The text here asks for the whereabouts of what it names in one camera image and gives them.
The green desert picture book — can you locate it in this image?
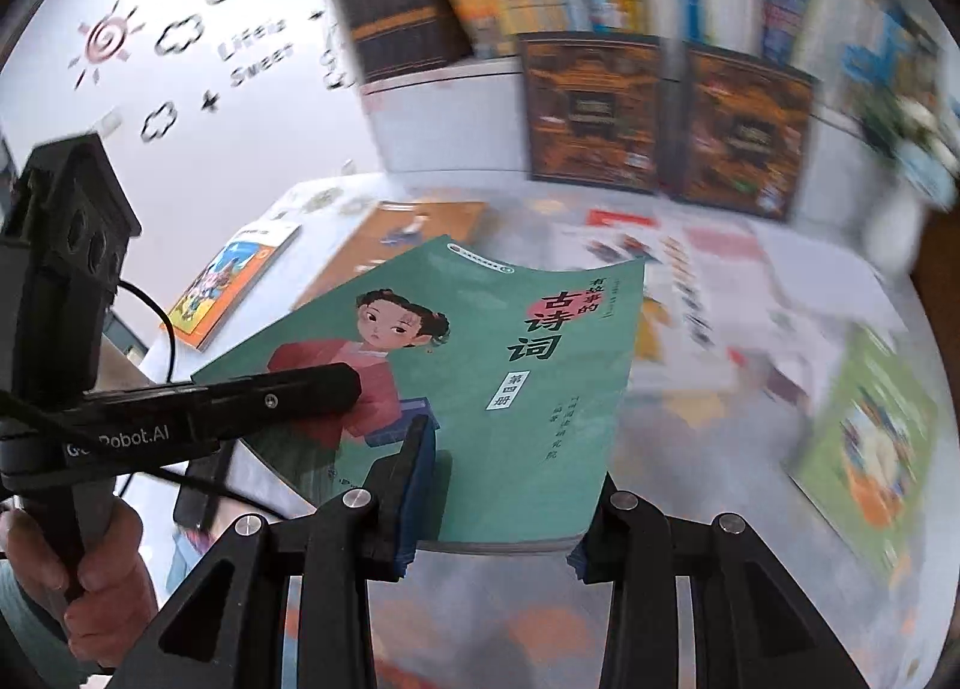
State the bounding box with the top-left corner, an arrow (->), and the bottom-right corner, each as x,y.
784,325 -> 942,589

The teal poetry book girl cover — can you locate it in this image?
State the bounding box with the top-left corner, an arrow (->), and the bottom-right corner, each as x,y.
191,233 -> 647,555

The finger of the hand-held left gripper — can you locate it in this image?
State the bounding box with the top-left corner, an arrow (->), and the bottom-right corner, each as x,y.
172,445 -> 233,531
191,361 -> 362,439

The dark ornate boxed book set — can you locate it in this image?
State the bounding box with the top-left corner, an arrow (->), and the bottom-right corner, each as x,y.
671,44 -> 818,221
517,33 -> 665,195

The orange cartoon cover book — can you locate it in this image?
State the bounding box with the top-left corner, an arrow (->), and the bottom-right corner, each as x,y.
163,220 -> 302,351

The person's left hand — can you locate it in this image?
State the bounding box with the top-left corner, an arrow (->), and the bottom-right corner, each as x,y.
0,494 -> 160,649

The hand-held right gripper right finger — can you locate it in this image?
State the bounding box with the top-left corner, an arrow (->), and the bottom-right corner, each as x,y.
566,475 -> 871,689

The white book pink blotch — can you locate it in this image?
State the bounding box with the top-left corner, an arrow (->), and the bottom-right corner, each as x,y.
547,213 -> 762,394

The brown cover book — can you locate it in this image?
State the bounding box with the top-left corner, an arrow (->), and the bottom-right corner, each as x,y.
296,200 -> 488,308

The black boxed volumes orange band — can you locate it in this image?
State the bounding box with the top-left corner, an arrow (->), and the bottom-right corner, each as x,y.
334,0 -> 473,86

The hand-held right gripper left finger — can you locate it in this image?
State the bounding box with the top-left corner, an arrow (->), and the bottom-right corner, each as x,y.
112,413 -> 440,689

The person's left forearm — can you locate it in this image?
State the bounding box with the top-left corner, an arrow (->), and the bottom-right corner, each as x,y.
0,569 -> 113,689

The white bookshelf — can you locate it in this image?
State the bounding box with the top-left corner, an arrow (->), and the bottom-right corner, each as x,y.
307,0 -> 938,210

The black wall lettering decal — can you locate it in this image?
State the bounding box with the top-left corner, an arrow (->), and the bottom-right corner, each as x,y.
214,14 -> 297,91

